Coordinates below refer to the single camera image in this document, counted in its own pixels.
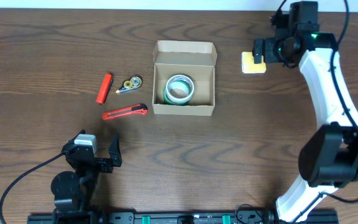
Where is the right black cable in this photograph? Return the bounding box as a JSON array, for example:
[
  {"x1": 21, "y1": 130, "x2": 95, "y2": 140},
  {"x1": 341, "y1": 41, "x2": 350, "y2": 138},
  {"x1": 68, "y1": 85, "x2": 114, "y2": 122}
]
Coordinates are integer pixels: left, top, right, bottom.
[{"x1": 234, "y1": 0, "x2": 358, "y2": 218}]

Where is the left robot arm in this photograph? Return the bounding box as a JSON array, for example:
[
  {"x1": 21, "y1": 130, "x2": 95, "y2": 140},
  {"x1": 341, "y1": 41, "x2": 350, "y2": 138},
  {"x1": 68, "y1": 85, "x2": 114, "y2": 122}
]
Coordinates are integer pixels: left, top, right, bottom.
[{"x1": 51, "y1": 130, "x2": 122, "y2": 224}]

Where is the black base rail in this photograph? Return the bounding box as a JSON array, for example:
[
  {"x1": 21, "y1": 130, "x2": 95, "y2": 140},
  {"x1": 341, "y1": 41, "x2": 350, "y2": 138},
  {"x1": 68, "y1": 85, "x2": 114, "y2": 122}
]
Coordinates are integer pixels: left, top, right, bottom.
[{"x1": 27, "y1": 210, "x2": 339, "y2": 224}]

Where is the black cable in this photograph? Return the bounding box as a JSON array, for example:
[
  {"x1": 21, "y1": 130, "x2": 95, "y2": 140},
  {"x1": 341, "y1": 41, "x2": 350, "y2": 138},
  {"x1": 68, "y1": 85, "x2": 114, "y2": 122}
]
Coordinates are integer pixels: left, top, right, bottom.
[
  {"x1": 234, "y1": 0, "x2": 358, "y2": 218},
  {"x1": 0, "y1": 152, "x2": 65, "y2": 224}
]

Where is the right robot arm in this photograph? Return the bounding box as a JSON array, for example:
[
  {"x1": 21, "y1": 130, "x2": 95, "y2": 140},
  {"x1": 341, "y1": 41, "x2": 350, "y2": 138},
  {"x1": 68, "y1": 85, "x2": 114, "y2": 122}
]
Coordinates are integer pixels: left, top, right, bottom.
[{"x1": 242, "y1": 1, "x2": 358, "y2": 223}]

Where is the yellow sticky note pad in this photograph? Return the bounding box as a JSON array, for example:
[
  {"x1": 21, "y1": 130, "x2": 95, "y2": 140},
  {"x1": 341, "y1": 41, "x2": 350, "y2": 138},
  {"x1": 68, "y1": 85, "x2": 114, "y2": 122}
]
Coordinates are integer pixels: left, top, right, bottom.
[{"x1": 241, "y1": 52, "x2": 266, "y2": 74}]

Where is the correction tape dispenser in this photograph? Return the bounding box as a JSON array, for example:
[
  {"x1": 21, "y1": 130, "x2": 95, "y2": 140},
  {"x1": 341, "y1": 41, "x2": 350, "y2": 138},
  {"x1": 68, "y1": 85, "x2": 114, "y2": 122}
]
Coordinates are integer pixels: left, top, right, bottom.
[{"x1": 116, "y1": 75, "x2": 143, "y2": 93}]

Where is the green tape roll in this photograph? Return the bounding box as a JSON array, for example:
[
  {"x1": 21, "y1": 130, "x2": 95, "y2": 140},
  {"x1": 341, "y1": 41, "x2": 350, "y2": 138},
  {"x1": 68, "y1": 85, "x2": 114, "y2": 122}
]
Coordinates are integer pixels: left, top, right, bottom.
[{"x1": 163, "y1": 87, "x2": 192, "y2": 106}]

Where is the white tape roll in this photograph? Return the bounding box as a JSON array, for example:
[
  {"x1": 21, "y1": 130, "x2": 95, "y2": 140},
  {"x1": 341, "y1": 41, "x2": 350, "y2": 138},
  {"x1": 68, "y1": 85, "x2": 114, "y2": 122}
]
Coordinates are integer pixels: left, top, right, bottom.
[{"x1": 165, "y1": 75, "x2": 195, "y2": 100}]

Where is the open brown cardboard box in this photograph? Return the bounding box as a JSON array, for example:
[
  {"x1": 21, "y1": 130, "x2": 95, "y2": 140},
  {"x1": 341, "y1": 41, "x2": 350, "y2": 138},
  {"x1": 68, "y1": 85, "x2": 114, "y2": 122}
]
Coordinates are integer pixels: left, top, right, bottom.
[{"x1": 152, "y1": 40, "x2": 218, "y2": 116}]

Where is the red stapler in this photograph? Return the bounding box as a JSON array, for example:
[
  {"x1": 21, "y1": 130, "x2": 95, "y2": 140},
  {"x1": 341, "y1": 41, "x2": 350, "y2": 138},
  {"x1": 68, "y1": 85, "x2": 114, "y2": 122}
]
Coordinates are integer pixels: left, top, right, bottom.
[{"x1": 96, "y1": 73, "x2": 113, "y2": 105}]

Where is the left black cable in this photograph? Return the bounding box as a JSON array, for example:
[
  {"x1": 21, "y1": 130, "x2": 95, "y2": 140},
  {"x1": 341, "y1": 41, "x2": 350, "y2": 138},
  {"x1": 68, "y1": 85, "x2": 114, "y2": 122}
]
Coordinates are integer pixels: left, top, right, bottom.
[{"x1": 0, "y1": 152, "x2": 65, "y2": 224}]

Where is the red utility knife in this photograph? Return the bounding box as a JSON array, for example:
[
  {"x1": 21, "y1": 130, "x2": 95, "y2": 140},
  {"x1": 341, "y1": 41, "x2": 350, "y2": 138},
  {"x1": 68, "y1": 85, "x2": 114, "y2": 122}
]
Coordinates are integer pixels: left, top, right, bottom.
[{"x1": 102, "y1": 103, "x2": 148, "y2": 121}]

